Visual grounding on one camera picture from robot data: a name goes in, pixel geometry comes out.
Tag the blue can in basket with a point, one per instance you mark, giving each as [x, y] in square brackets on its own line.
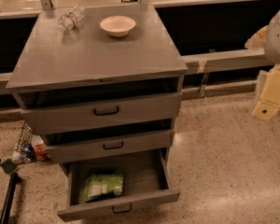
[28, 153]

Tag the grey top drawer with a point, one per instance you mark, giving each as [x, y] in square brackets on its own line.
[78, 117]

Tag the grey bottom drawer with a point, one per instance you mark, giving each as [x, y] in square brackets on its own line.
[145, 183]

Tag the grey middle drawer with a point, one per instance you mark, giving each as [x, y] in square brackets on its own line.
[106, 147]

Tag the green object on floor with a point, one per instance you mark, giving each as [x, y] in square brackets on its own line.
[9, 167]

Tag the green rice chip bag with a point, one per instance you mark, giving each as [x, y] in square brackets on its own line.
[101, 184]

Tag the wire basket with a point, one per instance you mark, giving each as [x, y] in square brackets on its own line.
[25, 137]

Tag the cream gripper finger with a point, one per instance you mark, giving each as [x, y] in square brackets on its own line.
[268, 94]

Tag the grey drawer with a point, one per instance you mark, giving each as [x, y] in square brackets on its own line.
[106, 147]
[78, 117]
[145, 183]

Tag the black stand leg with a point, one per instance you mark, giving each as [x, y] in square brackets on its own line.
[13, 181]

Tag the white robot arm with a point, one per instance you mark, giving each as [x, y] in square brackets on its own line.
[268, 39]

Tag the hanging metal hook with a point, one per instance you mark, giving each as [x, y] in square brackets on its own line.
[203, 84]

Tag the grey rail beam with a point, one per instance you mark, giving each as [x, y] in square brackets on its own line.
[225, 61]

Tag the orange snack packet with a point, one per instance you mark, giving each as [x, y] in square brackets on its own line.
[40, 149]

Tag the clear plastic water bottle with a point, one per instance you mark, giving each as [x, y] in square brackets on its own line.
[72, 18]

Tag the white paper bowl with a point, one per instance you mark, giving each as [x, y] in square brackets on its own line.
[117, 26]

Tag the white bottle in basket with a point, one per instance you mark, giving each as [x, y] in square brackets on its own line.
[17, 157]

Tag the grey drawer cabinet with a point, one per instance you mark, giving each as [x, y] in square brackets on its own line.
[87, 65]

